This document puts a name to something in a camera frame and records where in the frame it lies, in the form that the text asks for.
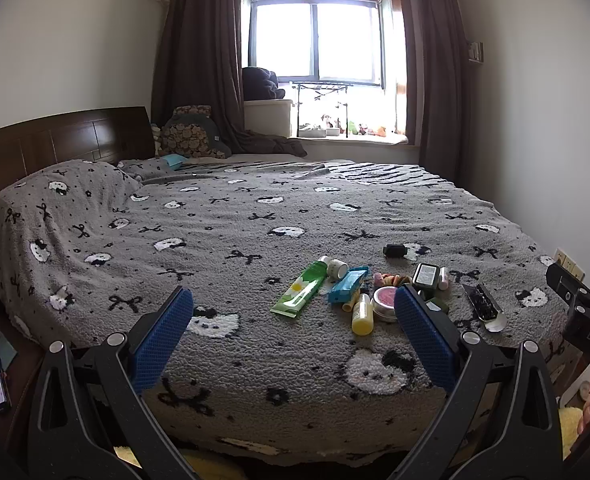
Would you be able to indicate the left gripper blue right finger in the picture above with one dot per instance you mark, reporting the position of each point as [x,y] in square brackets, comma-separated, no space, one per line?
[432,335]

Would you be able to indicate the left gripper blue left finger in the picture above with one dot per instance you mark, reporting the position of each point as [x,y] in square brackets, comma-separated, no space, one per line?
[156,335]

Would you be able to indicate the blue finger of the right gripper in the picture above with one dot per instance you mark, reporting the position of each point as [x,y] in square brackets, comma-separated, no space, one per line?
[565,284]

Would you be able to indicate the round pink tin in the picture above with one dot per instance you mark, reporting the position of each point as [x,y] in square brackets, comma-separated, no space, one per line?
[384,303]

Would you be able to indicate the silver spoon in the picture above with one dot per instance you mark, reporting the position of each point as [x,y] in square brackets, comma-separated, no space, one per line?
[498,324]

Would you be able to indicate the white tube bottle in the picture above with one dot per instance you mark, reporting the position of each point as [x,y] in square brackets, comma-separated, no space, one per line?
[444,279]

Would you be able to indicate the large green bottle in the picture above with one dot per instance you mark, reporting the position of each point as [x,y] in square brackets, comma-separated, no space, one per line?
[426,276]

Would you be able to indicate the yellow bottle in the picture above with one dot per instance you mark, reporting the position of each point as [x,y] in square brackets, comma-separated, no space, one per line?
[362,321]

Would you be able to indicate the colourful hair scrunchies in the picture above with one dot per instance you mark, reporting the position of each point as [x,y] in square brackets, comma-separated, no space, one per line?
[393,280]

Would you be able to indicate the black thread spool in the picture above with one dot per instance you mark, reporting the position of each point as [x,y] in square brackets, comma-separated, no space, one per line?
[395,251]

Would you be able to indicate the blue tissue packet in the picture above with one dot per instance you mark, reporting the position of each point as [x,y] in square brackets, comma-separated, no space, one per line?
[343,290]

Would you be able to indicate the green white tube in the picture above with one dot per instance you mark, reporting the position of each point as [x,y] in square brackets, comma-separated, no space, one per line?
[302,289]

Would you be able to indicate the small green bottle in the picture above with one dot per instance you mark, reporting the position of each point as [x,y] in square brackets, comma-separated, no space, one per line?
[434,304]

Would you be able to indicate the small yellow tube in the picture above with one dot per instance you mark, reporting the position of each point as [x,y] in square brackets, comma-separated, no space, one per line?
[348,306]

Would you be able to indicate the grey cat pattern blanket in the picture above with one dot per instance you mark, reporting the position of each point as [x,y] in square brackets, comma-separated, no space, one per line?
[86,248]

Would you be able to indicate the teal item on bed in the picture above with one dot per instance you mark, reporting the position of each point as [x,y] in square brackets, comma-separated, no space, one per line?
[174,160]

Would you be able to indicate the brown patterned pillow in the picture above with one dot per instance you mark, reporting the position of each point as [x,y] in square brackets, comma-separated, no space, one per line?
[191,133]

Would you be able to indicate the dark wooden headboard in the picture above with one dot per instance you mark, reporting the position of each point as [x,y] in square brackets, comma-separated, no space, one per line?
[106,134]

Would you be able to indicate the white cabinet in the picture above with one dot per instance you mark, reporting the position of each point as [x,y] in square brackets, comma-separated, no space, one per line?
[269,117]

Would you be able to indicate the right brown curtain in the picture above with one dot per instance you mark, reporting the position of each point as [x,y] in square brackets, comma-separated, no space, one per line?
[442,93]

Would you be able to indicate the brown curtain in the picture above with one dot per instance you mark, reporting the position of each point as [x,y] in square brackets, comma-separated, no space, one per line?
[199,63]
[442,93]

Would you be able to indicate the dark clothes pile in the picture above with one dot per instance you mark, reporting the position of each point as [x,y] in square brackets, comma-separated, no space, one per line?
[260,84]

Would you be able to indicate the left brown curtain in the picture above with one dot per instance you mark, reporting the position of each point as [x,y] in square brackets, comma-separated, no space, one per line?
[199,63]

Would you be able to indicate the window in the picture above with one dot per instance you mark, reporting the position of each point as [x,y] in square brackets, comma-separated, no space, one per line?
[341,62]

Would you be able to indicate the wall power socket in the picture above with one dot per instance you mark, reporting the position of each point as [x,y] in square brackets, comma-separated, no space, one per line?
[568,264]

